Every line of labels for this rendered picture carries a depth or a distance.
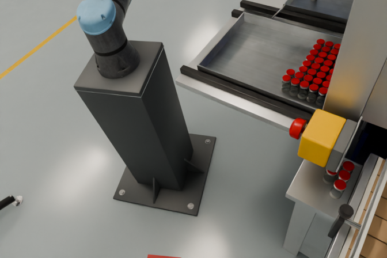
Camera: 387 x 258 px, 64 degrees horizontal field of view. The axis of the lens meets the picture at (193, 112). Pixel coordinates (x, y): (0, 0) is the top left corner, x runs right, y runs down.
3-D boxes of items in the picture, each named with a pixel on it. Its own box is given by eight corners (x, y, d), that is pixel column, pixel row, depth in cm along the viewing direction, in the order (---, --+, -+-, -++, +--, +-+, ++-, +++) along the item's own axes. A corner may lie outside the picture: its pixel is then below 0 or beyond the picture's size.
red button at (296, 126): (313, 132, 60) (316, 120, 57) (304, 147, 59) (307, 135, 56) (294, 124, 62) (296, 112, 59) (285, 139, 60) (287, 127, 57)
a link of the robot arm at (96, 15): (86, 54, 99) (66, 18, 89) (97, 27, 107) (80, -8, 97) (122, 52, 97) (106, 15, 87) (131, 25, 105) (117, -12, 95)
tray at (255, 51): (355, 52, 84) (359, 41, 81) (318, 120, 73) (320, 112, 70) (243, 21, 99) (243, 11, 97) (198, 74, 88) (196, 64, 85)
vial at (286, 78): (291, 88, 80) (292, 76, 76) (287, 94, 79) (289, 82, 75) (283, 85, 81) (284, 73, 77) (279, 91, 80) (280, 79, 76)
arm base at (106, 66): (91, 76, 107) (78, 55, 100) (108, 47, 116) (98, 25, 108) (130, 80, 103) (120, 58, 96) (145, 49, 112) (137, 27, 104)
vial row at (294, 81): (323, 53, 85) (326, 40, 82) (295, 97, 78) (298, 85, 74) (315, 50, 86) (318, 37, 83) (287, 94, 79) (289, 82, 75)
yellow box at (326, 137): (348, 144, 60) (358, 122, 54) (334, 173, 56) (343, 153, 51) (309, 128, 63) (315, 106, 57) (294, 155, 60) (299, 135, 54)
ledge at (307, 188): (375, 178, 65) (379, 174, 63) (355, 233, 59) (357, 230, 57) (310, 150, 71) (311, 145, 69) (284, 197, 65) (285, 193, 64)
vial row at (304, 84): (332, 55, 84) (335, 42, 81) (304, 101, 77) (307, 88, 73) (323, 53, 85) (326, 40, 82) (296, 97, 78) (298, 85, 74)
